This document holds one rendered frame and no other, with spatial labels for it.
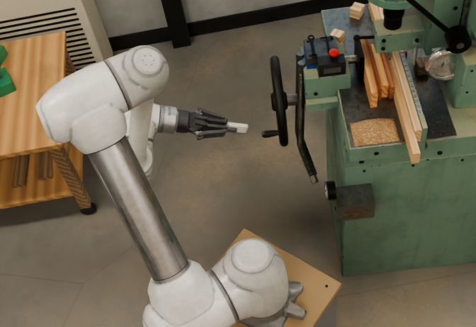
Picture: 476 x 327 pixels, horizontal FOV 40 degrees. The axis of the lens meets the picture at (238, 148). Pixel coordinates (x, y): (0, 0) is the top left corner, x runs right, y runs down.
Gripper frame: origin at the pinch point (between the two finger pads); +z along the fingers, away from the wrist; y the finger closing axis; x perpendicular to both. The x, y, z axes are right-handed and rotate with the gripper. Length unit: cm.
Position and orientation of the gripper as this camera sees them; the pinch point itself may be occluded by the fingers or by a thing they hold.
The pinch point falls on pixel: (236, 127)
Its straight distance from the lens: 217.5
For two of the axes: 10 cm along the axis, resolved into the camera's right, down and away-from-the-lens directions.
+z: 9.7, 1.0, 2.1
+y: -0.5, -7.8, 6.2
